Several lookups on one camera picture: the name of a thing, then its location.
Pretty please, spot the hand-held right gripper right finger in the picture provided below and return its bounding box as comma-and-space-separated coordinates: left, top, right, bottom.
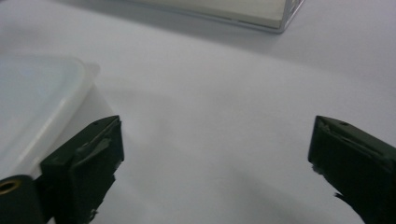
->
307, 115, 396, 224

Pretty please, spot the translucent white plastic container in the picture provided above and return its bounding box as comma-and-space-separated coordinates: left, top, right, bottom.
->
0, 54, 115, 181

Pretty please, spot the cream box with metal frame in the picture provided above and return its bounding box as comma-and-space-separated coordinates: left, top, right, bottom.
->
124, 0, 306, 35

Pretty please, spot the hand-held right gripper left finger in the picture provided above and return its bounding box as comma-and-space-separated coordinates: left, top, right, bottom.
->
39, 115, 125, 224

